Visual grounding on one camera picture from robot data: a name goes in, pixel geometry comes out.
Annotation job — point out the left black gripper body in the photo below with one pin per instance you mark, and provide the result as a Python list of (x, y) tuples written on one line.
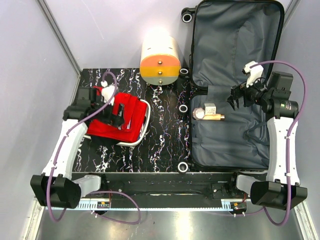
[(106, 116)]

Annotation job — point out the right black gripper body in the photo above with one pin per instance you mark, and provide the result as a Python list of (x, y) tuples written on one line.
[(253, 94)]

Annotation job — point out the red black garment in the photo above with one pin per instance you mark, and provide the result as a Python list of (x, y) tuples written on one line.
[(134, 116)]

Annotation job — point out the beige cosmetic tube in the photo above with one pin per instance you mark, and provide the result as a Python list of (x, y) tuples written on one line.
[(214, 117)]

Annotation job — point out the white small square box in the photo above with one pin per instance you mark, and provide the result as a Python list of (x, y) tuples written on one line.
[(210, 109)]

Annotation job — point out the white plastic basin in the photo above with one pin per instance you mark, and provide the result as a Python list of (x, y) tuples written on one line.
[(109, 141)]

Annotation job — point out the black white space suitcase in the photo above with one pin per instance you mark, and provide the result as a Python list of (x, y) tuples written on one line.
[(227, 35)]

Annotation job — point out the orange white drawer box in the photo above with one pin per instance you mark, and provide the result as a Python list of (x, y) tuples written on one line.
[(159, 61)]

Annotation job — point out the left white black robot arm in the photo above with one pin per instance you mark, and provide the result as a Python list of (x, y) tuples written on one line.
[(54, 187)]

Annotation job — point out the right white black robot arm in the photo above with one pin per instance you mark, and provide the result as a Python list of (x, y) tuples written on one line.
[(281, 189)]

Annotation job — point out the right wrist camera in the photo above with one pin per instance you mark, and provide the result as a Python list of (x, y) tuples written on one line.
[(253, 72)]

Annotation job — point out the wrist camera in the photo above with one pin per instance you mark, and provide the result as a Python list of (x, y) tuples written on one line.
[(107, 92), (253, 72)]

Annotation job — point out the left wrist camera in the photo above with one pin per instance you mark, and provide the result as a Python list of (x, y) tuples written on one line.
[(107, 92)]

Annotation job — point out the slotted cable duct rail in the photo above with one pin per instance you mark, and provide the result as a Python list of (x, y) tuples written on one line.
[(160, 204)]

